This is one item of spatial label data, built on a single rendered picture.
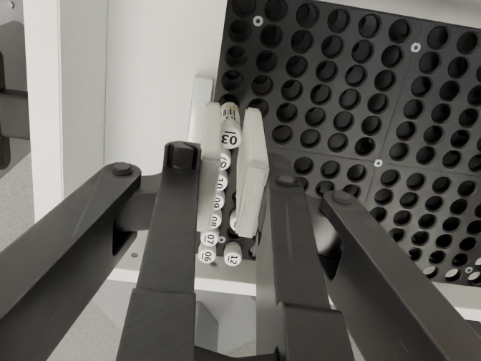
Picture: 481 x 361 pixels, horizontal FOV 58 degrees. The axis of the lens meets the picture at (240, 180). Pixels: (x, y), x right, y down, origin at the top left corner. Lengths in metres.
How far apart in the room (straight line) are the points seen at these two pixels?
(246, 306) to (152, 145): 1.21
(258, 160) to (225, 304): 1.36
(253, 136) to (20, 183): 1.28
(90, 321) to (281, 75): 1.48
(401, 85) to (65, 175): 0.21
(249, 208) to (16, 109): 0.17
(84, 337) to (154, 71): 1.47
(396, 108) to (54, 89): 0.20
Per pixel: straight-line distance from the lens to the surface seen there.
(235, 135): 0.21
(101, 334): 1.71
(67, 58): 0.26
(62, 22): 0.25
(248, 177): 0.15
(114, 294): 1.53
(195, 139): 0.33
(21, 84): 0.95
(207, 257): 0.30
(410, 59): 0.28
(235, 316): 1.54
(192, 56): 0.33
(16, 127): 0.29
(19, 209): 1.48
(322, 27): 0.26
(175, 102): 0.34
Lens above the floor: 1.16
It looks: 64 degrees down
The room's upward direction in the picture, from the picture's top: 177 degrees clockwise
